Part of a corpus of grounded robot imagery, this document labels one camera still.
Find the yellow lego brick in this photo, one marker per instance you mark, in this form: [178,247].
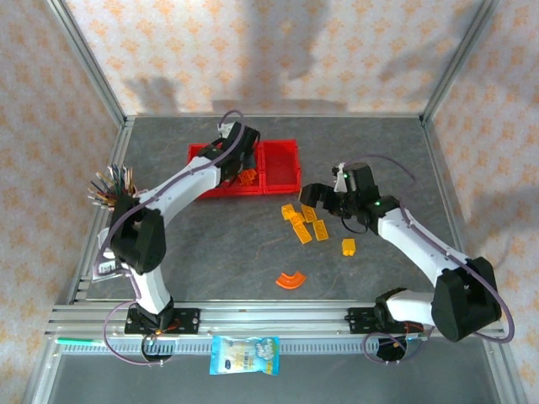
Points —
[348,247]
[310,214]
[288,211]
[301,232]
[320,230]
[298,219]

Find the long orange lego plate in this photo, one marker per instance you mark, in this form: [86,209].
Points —
[247,178]

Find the curved orange lego piece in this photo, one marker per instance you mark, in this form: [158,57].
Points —
[290,281]

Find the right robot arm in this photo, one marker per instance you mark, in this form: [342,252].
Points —
[421,248]

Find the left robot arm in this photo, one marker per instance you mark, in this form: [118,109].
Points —
[185,185]

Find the red plastic bin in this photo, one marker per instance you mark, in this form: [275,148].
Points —
[195,153]
[280,168]
[252,190]

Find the pink cup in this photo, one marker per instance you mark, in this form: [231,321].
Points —
[142,192]

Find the small green circuit board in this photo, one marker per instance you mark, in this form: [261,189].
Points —
[414,334]

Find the blue snack bag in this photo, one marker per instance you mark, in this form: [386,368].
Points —
[244,355]

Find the white barcode label card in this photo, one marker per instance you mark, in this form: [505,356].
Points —
[105,269]

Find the green plastic stick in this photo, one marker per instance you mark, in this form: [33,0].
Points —
[76,341]

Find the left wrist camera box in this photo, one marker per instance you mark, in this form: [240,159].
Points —
[225,129]

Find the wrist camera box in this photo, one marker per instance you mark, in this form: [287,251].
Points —
[340,179]
[225,129]

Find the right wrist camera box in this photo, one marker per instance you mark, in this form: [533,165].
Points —
[340,179]

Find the aluminium frame rail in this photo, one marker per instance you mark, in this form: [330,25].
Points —
[273,115]
[432,143]
[121,143]

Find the wide aluminium base rail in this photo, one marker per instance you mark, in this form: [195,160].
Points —
[273,315]

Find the aluminium frame post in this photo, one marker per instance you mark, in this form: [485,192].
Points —
[42,379]
[86,54]
[508,379]
[462,54]

